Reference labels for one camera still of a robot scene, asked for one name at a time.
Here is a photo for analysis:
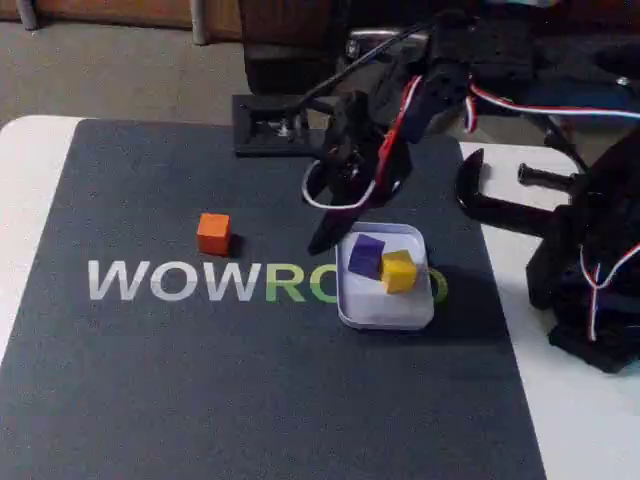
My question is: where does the purple cube block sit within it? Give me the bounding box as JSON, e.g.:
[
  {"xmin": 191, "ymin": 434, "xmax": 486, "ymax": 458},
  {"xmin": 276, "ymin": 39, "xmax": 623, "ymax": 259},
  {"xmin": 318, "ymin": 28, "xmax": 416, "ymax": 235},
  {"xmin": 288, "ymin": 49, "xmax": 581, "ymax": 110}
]
[{"xmin": 348, "ymin": 233, "xmax": 387, "ymax": 281}]

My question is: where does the yellow cube block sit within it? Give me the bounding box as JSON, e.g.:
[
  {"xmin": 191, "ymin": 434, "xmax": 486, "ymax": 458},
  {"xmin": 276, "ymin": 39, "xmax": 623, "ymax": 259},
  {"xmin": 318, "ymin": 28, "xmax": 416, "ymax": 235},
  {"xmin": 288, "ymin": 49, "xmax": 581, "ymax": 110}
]
[{"xmin": 379, "ymin": 249, "xmax": 419, "ymax": 295}]

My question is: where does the orange cube block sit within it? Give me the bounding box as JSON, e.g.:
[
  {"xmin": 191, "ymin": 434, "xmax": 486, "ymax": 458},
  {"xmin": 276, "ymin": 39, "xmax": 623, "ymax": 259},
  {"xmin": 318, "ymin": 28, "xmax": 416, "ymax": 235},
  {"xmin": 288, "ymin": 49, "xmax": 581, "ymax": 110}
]
[{"xmin": 196, "ymin": 212, "xmax": 232, "ymax": 255}]

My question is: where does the lavender plastic tray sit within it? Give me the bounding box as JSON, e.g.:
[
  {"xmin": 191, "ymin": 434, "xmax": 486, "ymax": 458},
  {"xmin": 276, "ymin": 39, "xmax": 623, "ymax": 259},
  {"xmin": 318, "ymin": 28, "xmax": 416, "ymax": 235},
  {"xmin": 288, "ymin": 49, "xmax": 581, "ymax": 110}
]
[{"xmin": 335, "ymin": 221, "xmax": 436, "ymax": 331}]

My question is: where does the dark bulky floor object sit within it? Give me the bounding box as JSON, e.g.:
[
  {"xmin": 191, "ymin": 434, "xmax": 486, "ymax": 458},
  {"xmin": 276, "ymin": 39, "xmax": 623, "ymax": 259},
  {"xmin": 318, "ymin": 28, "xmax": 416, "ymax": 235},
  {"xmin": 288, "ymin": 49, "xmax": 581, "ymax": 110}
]
[{"xmin": 238, "ymin": 0, "xmax": 351, "ymax": 96}]

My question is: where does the black table clamp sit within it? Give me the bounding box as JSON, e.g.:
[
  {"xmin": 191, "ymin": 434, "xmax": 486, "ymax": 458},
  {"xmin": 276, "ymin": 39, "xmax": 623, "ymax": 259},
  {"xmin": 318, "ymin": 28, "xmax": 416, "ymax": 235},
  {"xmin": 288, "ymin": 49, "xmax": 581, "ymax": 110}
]
[{"xmin": 456, "ymin": 148, "xmax": 584, "ymax": 237}]

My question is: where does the chrome office chair base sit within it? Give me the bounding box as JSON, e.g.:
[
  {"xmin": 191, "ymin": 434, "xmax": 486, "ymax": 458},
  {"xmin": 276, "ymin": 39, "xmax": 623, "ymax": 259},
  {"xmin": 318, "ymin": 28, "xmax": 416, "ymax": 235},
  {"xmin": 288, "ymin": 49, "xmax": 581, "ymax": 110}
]
[{"xmin": 344, "ymin": 27, "xmax": 436, "ymax": 66}]

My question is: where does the grey metal furniture leg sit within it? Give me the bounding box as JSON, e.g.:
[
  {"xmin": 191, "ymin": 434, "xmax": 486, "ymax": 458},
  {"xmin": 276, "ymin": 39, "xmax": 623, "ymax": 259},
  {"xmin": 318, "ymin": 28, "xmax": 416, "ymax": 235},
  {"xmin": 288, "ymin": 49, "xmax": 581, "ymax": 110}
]
[
  {"xmin": 16, "ymin": 0, "xmax": 40, "ymax": 31},
  {"xmin": 191, "ymin": 0, "xmax": 210, "ymax": 46}
]

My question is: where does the dark mat with WOWROBO print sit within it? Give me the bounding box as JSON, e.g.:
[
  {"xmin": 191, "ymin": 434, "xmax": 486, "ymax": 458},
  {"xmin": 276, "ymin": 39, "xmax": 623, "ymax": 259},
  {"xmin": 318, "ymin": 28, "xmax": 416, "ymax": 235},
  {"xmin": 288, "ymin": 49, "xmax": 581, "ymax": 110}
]
[{"xmin": 0, "ymin": 118, "xmax": 547, "ymax": 480}]

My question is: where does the brown wooden furniture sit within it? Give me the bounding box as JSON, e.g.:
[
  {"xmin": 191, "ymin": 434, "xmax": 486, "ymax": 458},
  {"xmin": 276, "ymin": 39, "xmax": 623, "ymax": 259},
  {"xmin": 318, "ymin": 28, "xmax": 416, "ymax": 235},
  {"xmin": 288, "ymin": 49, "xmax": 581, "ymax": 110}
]
[{"xmin": 0, "ymin": 0, "xmax": 246, "ymax": 42}]

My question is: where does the white looped servo wire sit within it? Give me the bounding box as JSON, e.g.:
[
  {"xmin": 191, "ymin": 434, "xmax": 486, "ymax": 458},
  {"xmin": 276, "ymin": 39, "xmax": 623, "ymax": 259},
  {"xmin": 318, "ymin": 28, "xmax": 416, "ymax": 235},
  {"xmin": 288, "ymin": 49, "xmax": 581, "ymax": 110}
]
[{"xmin": 301, "ymin": 159, "xmax": 379, "ymax": 210}]

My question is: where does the thin black camera cable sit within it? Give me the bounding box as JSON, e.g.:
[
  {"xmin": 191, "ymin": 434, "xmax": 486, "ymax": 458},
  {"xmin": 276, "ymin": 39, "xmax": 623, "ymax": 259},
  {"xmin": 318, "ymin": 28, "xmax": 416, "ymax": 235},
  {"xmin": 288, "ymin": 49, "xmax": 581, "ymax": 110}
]
[{"xmin": 299, "ymin": 22, "xmax": 436, "ymax": 109}]

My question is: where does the black flat camera mount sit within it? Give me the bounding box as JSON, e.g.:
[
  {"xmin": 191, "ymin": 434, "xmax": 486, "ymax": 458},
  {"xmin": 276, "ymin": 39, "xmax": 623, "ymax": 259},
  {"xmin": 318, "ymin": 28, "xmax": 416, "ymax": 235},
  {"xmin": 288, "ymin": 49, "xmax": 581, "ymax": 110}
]
[{"xmin": 232, "ymin": 93, "xmax": 351, "ymax": 159}]

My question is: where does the red white blue striped cable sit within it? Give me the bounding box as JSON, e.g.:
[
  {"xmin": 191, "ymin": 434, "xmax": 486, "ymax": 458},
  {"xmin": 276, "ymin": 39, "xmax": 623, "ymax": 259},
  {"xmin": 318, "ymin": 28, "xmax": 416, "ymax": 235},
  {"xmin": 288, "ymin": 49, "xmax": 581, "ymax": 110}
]
[{"xmin": 467, "ymin": 82, "xmax": 640, "ymax": 134}]

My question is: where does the striped wire at arm base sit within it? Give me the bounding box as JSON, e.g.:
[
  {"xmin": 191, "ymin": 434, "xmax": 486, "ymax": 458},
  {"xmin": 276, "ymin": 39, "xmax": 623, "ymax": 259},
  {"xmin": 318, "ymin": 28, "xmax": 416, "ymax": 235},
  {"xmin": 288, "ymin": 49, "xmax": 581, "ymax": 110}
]
[{"xmin": 579, "ymin": 242, "xmax": 640, "ymax": 342}]

